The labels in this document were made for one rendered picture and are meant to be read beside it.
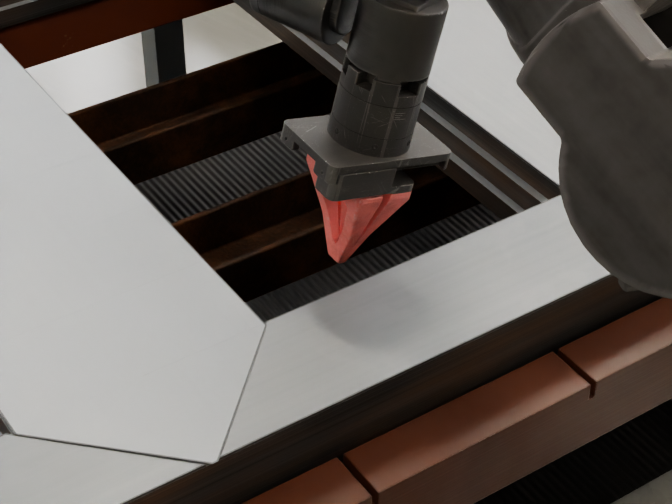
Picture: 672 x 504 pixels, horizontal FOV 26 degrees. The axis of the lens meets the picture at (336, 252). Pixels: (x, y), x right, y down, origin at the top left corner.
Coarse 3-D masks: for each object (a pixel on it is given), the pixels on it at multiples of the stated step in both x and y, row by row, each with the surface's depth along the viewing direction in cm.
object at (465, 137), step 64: (0, 0) 137; (64, 0) 140; (320, 64) 131; (448, 128) 118; (512, 192) 113; (576, 320) 101; (384, 384) 93; (448, 384) 97; (256, 448) 89; (320, 448) 93
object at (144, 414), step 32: (224, 352) 94; (256, 352) 94; (128, 384) 92; (160, 384) 92; (192, 384) 92; (224, 384) 92; (64, 416) 90; (96, 416) 90; (128, 416) 90; (160, 416) 90; (192, 416) 90; (224, 416) 90; (128, 448) 88
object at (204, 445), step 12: (228, 420) 90; (192, 432) 89; (204, 432) 89; (216, 432) 89; (228, 432) 89; (168, 444) 88; (180, 444) 88; (192, 444) 88; (204, 444) 88; (216, 444) 88; (168, 456) 87; (180, 456) 87; (192, 456) 87; (204, 456) 87; (216, 456) 87
